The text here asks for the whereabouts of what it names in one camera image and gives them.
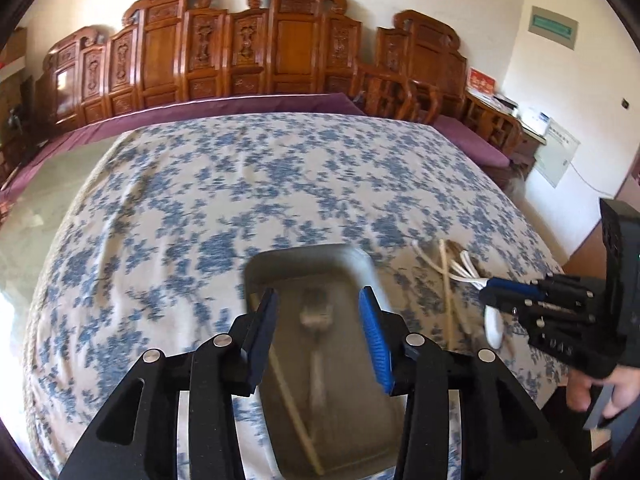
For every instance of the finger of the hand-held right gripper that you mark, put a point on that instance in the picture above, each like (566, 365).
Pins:
(560, 317)
(510, 288)

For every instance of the white box on side table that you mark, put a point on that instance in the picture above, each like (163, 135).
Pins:
(534, 119)

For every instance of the long purple seat cushion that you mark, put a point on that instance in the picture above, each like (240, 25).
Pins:
(210, 107)

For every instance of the rectangular metal tray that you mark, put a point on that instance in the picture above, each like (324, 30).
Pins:
(330, 267)

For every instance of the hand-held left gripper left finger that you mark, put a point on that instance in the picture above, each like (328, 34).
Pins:
(265, 330)

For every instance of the long carved wooden sofa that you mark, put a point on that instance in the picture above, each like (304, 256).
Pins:
(160, 50)

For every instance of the blue floral tablecloth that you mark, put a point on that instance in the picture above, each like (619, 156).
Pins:
(200, 185)

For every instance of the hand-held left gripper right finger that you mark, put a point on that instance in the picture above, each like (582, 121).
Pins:
(374, 332)

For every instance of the red desk calendar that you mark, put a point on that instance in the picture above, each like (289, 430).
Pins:
(480, 81)

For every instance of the short carved wooden sofa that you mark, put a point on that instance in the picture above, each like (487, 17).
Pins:
(430, 60)

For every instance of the person's right hand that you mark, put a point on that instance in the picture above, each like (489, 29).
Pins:
(627, 390)

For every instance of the short purple seat cushion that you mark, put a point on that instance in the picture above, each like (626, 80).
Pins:
(470, 140)

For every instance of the wooden side table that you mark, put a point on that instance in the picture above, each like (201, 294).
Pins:
(527, 147)

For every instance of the cardboard box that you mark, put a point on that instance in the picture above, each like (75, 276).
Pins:
(15, 50)

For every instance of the metal fork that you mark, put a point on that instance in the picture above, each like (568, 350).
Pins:
(316, 320)

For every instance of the grey wall electrical box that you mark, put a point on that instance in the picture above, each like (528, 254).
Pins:
(552, 27)

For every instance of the wooden chopstick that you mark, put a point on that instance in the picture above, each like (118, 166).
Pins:
(446, 300)
(295, 410)

